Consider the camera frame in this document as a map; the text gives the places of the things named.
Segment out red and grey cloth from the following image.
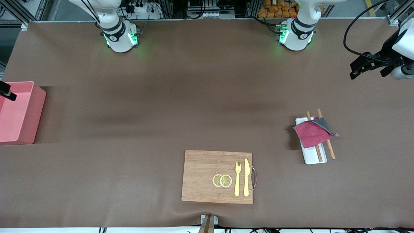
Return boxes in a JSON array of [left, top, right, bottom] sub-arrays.
[[293, 117, 339, 149]]

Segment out pink plastic bin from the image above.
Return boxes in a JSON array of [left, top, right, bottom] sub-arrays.
[[0, 81, 47, 145]]

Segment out brown wooden chopstick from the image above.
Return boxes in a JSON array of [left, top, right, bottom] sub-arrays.
[[317, 108, 336, 160], [306, 111, 323, 162]]

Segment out white rectangular tray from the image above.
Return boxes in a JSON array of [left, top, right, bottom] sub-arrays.
[[295, 116, 327, 165]]

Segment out orange snack packets pile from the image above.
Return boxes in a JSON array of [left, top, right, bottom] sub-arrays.
[[258, 0, 300, 18]]

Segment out yellow knife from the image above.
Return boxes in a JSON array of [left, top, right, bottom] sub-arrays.
[[244, 158, 250, 197]]

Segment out white power strip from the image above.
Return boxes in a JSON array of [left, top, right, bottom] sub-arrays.
[[128, 2, 154, 14]]

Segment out yellow fork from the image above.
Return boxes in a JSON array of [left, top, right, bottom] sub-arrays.
[[234, 161, 242, 197]]

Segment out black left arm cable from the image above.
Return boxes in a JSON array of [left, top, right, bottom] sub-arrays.
[[343, 0, 403, 63]]

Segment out aluminium frame profile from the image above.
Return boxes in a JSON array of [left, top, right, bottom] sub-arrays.
[[0, 0, 49, 31], [387, 0, 414, 26]]

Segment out wooden cutting board with handle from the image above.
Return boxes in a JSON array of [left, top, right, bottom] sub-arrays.
[[181, 150, 257, 205]]

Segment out grey table edge bracket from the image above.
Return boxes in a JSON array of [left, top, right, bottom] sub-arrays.
[[198, 215, 219, 233]]

